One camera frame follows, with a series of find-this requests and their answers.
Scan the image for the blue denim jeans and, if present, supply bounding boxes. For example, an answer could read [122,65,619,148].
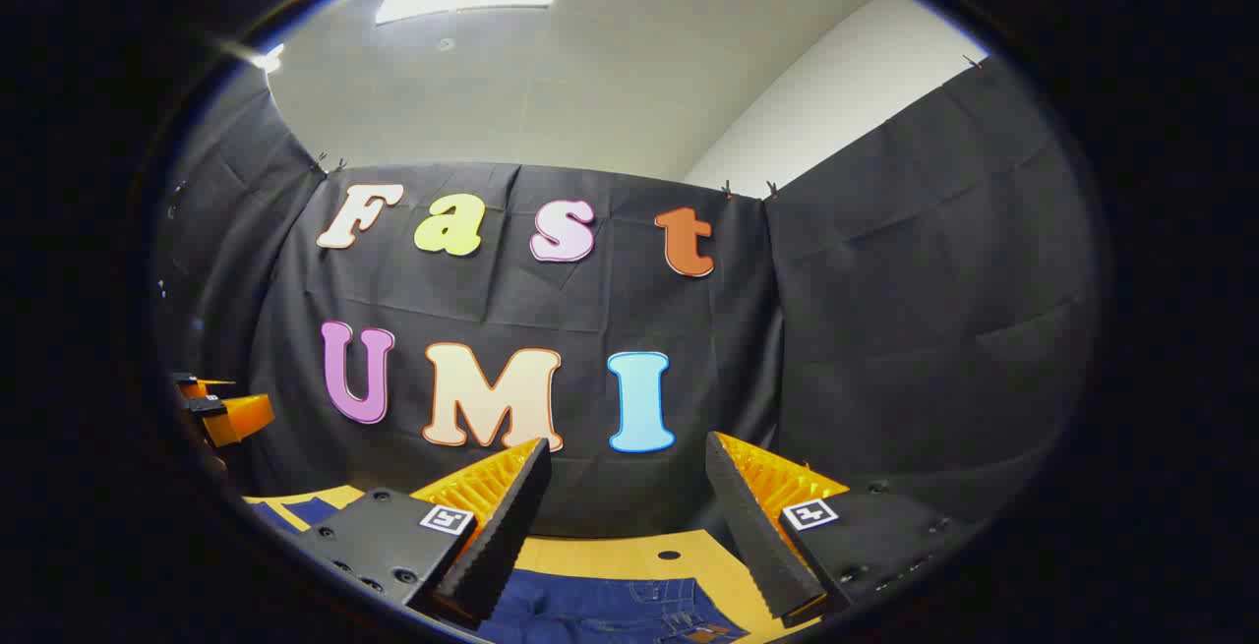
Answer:
[248,497,750,644]

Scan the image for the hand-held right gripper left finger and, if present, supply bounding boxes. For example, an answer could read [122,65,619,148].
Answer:
[291,438,554,630]

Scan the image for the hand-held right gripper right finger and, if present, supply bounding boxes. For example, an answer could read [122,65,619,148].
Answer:
[704,431,985,628]

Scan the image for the black backdrop cloth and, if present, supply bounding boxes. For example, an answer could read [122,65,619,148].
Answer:
[152,54,1108,539]

